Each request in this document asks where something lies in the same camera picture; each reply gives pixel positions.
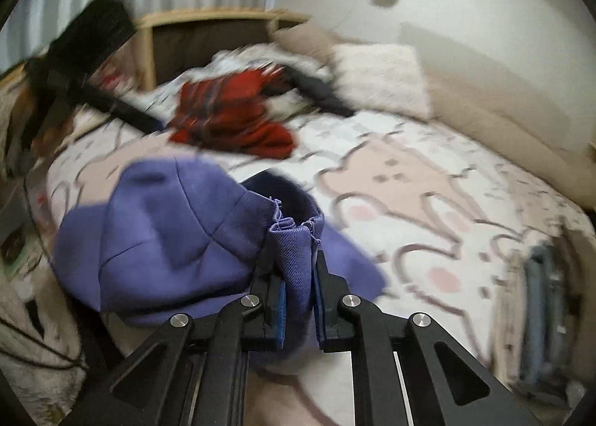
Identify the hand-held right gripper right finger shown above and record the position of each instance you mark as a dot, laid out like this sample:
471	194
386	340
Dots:
320	314

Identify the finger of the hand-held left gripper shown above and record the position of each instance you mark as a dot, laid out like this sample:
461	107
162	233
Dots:
125	112

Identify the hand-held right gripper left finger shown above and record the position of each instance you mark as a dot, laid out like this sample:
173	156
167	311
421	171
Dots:
279	316

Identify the purple garment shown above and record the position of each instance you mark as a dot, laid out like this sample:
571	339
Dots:
163	230

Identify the stack of folded clothes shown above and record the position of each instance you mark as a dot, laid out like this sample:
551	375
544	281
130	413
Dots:
505	328

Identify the red garment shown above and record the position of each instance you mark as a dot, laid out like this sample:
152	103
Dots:
223	114

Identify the wooden headboard shelf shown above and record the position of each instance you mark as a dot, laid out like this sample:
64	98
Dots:
195	21

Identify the bear printed bed sheet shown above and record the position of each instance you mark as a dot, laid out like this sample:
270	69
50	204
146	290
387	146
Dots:
396	174

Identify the beige pillow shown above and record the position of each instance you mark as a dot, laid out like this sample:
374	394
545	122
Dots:
302	37

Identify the dark garment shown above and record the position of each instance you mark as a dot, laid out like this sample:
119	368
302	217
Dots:
321	91

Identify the blue folded garment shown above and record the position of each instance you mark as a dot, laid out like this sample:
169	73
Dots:
540	309

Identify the white fluffy pillow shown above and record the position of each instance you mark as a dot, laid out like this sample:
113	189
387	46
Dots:
382	77

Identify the grey fluffy rug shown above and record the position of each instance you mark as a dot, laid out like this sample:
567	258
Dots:
32	342

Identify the beige rolled duvet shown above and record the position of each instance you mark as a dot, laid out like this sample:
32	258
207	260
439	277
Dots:
503	128

